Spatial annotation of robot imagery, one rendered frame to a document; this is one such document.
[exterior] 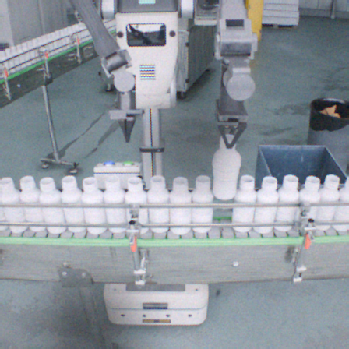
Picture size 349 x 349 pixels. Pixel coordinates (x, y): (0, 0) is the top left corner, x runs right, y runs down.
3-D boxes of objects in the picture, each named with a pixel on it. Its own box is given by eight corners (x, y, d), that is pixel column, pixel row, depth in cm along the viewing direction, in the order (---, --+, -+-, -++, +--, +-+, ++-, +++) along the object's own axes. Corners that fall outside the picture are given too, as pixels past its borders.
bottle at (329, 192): (329, 233, 101) (343, 186, 92) (308, 228, 103) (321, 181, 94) (330, 221, 106) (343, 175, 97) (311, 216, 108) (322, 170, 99)
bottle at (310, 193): (287, 227, 104) (297, 180, 95) (297, 217, 107) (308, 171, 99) (305, 236, 100) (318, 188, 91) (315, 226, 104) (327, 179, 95)
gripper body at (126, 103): (142, 116, 106) (142, 90, 104) (107, 116, 106) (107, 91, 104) (144, 114, 112) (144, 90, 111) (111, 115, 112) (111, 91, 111)
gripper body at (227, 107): (241, 106, 89) (243, 77, 85) (248, 123, 80) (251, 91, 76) (214, 106, 89) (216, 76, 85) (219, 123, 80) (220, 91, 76)
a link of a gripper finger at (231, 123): (240, 139, 92) (243, 104, 87) (245, 153, 85) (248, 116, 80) (213, 139, 91) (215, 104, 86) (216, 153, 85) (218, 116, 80)
